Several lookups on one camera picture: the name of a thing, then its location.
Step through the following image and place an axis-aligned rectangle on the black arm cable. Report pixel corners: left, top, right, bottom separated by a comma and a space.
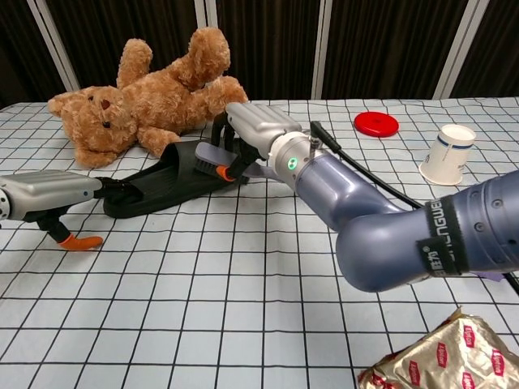
310, 121, 425, 210

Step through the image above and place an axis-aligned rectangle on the black velcro cable strap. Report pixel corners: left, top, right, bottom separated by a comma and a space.
415, 198, 471, 280

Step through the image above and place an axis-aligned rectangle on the grey metal screen frame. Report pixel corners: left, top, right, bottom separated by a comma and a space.
311, 0, 332, 100
433, 0, 483, 98
193, 0, 218, 30
26, 0, 80, 92

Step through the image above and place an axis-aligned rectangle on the purple cube block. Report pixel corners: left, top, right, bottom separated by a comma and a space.
472, 267, 507, 285

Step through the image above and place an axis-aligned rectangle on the white paper cup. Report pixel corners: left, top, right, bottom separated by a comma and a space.
418, 124, 477, 186

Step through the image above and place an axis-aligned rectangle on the black fabric screen panel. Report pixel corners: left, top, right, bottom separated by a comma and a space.
0, 0, 68, 109
44, 0, 204, 92
214, 0, 325, 102
322, 0, 459, 100
449, 0, 519, 98

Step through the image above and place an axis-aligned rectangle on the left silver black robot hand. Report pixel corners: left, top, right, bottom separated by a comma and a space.
0, 169, 137, 253

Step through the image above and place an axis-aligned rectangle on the gold foil tea packet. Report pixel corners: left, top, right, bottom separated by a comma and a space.
357, 306, 519, 389

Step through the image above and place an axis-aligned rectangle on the red plastic disc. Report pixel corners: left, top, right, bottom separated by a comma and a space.
354, 112, 401, 138

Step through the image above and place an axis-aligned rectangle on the brown teddy bear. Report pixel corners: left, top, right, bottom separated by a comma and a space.
47, 27, 249, 169

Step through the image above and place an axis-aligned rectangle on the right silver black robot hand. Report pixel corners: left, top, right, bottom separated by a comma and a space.
212, 102, 309, 182

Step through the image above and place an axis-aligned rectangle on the white black checkered tablecloth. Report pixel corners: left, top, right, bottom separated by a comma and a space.
0, 96, 519, 389

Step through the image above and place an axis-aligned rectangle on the black rubber slipper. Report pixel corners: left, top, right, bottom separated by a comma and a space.
97, 139, 251, 220

